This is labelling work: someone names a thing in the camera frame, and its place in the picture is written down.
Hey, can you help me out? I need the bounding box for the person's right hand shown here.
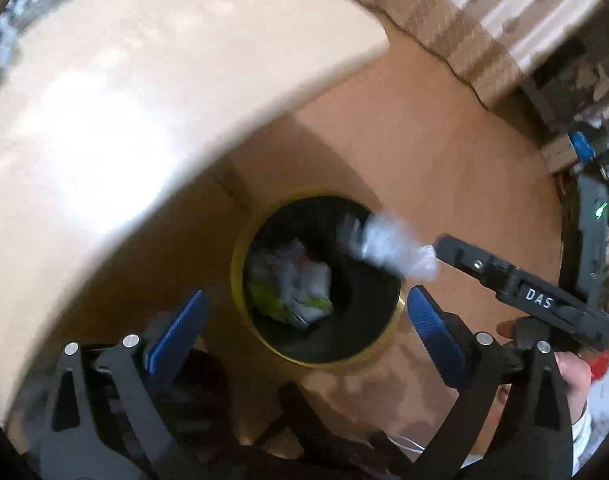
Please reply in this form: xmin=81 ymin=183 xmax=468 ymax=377
xmin=497 ymin=319 xmax=592 ymax=428

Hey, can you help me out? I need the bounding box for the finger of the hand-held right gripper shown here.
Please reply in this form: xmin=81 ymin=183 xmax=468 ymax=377
xmin=433 ymin=233 xmax=516 ymax=302

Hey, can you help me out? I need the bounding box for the beige patterned curtain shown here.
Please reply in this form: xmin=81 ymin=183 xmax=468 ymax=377
xmin=304 ymin=0 xmax=602 ymax=108

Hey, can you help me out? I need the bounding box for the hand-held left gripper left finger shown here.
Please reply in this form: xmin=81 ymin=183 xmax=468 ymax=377
xmin=39 ymin=289 xmax=210 ymax=480

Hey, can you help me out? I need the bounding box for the black yellow-rimmed trash bin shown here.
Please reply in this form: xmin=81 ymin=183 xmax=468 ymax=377
xmin=231 ymin=189 xmax=405 ymax=370

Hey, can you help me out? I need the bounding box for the person's right forearm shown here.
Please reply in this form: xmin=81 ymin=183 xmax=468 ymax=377
xmin=570 ymin=402 xmax=596 ymax=478

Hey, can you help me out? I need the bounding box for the green snack packet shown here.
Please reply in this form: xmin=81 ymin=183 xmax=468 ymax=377
xmin=248 ymin=280 xmax=335 ymax=324

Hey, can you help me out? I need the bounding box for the cluttered shelf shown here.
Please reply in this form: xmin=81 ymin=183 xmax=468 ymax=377
xmin=527 ymin=35 xmax=609 ymax=241

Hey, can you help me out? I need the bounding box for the white cable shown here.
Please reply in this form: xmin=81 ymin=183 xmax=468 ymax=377
xmin=383 ymin=431 xmax=427 ymax=455

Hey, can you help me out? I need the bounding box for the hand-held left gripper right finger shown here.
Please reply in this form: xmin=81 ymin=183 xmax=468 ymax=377
xmin=405 ymin=284 xmax=575 ymax=480

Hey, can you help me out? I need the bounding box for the blue box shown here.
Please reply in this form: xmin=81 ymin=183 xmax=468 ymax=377
xmin=571 ymin=131 xmax=594 ymax=164

